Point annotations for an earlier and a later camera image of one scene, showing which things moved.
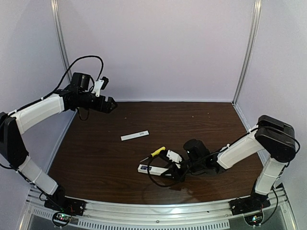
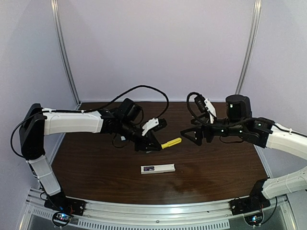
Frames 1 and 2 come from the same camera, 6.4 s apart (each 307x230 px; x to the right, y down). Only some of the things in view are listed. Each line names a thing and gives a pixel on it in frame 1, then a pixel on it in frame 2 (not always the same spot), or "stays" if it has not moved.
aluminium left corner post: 61,38 stays
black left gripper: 105,104 → 146,140
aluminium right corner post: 249,52 stays
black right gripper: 179,171 → 207,133
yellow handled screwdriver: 158,151 → 171,143
